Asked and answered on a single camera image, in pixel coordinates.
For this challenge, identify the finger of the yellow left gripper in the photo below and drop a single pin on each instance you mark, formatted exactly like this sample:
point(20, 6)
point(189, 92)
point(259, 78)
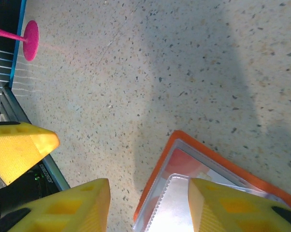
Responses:
point(19, 149)

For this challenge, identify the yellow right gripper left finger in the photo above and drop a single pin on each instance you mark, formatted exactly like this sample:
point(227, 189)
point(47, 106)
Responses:
point(70, 207)

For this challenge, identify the orange card holder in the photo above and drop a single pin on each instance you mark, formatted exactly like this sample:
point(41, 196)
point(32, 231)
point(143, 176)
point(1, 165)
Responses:
point(208, 149)

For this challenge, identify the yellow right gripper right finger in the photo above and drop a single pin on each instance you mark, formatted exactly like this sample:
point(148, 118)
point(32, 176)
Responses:
point(232, 210)

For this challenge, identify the pink plastic goblet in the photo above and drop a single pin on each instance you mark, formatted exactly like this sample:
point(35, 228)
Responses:
point(30, 39)

